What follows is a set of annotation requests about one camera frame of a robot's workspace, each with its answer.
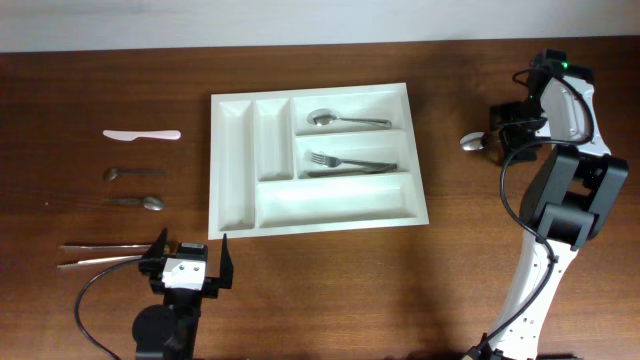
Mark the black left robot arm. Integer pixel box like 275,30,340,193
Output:
132,229,234,359

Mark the pink plastic knife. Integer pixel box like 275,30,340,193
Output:
103,130,182,142

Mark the small dark metal teaspoon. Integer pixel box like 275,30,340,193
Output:
103,168,168,182

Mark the white plastic cutlery tray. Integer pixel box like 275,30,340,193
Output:
208,83,429,240

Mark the small silver teaspoon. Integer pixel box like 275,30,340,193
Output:
104,196,165,211

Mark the silver fork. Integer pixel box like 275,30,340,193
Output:
305,164,398,178
311,153,389,168

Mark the upper metal chopstick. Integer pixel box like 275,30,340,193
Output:
58,244,151,250

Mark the silver tablespoon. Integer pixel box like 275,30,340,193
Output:
307,109,392,129
460,132,490,151

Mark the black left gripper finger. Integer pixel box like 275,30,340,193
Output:
219,234,234,289
138,228,168,275

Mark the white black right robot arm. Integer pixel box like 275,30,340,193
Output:
460,49,629,360

